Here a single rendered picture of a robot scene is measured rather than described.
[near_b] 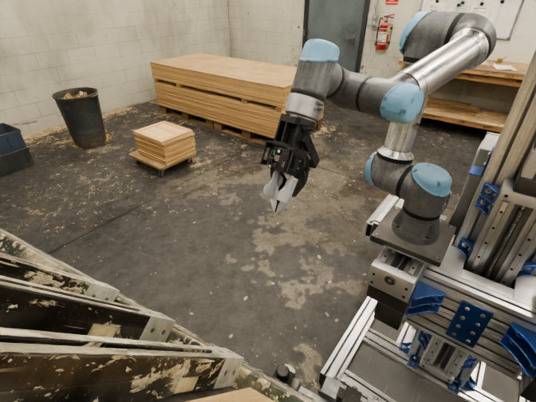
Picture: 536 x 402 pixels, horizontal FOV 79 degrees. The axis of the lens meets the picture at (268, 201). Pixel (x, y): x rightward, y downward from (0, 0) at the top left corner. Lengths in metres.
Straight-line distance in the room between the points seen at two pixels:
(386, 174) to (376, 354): 1.03
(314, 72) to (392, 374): 1.48
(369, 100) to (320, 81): 0.11
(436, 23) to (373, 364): 1.45
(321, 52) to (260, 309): 1.77
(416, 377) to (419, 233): 0.90
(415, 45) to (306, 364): 1.61
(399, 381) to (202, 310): 1.18
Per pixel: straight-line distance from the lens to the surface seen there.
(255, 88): 4.11
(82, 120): 4.66
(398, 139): 1.10
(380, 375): 1.81
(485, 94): 5.75
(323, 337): 2.11
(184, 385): 0.71
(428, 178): 1.07
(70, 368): 0.46
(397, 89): 0.69
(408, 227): 1.14
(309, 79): 0.68
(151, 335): 0.98
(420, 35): 1.06
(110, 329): 0.85
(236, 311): 2.20
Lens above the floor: 1.74
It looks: 34 degrees down
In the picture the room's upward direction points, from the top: straight up
